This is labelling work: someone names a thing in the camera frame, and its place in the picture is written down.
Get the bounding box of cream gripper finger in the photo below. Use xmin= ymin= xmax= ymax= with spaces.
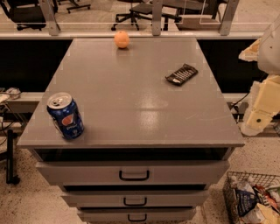
xmin=241 ymin=108 xmax=275 ymax=136

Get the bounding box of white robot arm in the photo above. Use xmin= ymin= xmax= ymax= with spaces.
xmin=239 ymin=16 xmax=280 ymax=136

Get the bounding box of red snack bag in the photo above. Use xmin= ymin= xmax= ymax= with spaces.
xmin=253 ymin=185 xmax=279 ymax=212

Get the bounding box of blue snack bag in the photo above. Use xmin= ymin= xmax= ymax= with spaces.
xmin=235 ymin=190 xmax=257 ymax=217

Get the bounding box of grey drawer cabinet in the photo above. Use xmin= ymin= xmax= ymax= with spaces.
xmin=18 ymin=38 xmax=243 ymax=224

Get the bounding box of black office chair centre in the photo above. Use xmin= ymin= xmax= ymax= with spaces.
xmin=111 ymin=0 xmax=152 ymax=31

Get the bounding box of black office chair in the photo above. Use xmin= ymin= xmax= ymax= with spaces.
xmin=111 ymin=0 xmax=152 ymax=31
xmin=0 ymin=0 xmax=46 ymax=31

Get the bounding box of orange fruit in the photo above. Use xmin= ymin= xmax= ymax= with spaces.
xmin=114 ymin=31 xmax=130 ymax=48

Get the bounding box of blue pepsi can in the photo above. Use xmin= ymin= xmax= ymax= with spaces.
xmin=46 ymin=92 xmax=84 ymax=140

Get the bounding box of black office chair left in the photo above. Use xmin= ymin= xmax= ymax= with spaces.
xmin=0 ymin=0 xmax=46 ymax=31

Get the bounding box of black stand left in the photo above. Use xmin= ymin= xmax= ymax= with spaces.
xmin=6 ymin=129 xmax=20 ymax=185

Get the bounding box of black cable right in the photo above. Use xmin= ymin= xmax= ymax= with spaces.
xmin=228 ymin=92 xmax=251 ymax=123

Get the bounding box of wire basket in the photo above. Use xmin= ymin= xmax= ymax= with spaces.
xmin=223 ymin=171 xmax=280 ymax=224

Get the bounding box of top drawer black handle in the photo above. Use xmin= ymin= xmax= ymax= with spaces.
xmin=119 ymin=171 xmax=150 ymax=181

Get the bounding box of drawer black handle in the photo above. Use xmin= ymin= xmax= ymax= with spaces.
xmin=127 ymin=214 xmax=147 ymax=222
xmin=122 ymin=197 xmax=147 ymax=207
xmin=119 ymin=171 xmax=150 ymax=181

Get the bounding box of middle drawer black handle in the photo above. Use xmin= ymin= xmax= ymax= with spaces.
xmin=122 ymin=197 xmax=147 ymax=207

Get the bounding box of bottom drawer black handle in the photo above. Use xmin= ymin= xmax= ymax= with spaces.
xmin=127 ymin=214 xmax=147 ymax=222

